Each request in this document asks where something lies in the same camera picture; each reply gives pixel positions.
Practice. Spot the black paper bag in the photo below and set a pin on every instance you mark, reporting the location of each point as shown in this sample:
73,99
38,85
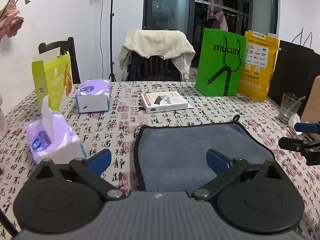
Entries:
296,68

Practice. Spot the purple tissue pack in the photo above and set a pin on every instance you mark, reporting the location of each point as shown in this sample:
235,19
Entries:
94,95
52,138

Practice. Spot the dried pink roses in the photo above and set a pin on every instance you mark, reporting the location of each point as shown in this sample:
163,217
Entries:
11,18

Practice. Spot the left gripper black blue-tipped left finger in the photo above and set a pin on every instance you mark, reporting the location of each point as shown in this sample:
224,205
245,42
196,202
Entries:
59,198

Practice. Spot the far purple tissue pack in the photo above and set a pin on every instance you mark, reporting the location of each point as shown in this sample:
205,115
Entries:
94,95

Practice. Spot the yellow-green open carton box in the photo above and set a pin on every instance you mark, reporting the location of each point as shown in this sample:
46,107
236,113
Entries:
52,77

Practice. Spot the studio light on stand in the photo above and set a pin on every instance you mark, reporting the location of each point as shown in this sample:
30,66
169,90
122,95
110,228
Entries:
112,76

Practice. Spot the cream cloth on chair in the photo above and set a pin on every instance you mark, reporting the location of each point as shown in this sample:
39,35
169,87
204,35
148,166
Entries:
167,44

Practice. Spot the white flat product box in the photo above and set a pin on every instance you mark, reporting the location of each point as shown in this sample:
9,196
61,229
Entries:
164,102

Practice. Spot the dark wooden chair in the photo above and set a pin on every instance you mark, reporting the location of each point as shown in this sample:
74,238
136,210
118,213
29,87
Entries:
152,69

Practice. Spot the crumpled white paper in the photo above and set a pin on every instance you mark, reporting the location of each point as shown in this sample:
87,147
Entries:
293,120

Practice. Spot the pink hard case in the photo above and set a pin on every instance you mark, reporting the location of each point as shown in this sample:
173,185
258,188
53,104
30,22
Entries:
311,113

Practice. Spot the yellow paper bag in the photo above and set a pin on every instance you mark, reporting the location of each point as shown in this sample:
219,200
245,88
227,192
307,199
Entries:
259,63

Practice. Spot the dark side chair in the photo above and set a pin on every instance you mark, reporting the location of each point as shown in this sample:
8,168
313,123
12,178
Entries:
65,47

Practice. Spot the clear drinking glass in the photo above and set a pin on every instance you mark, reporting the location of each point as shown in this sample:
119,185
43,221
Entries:
289,106

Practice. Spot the purple grey microfibre towel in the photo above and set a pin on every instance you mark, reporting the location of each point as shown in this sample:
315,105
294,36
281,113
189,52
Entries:
174,158

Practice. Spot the black framed window door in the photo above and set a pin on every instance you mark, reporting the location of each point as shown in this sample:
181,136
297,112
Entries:
192,17

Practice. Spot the near purple tissue pack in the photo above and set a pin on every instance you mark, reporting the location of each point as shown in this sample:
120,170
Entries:
52,138

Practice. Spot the green mucun paper bag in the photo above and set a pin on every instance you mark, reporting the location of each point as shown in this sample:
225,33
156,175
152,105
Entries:
221,62

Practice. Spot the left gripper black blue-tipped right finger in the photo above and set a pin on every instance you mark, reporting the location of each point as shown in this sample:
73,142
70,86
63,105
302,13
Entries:
255,198

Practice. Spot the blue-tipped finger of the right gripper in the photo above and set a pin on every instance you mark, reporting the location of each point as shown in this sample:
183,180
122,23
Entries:
313,128

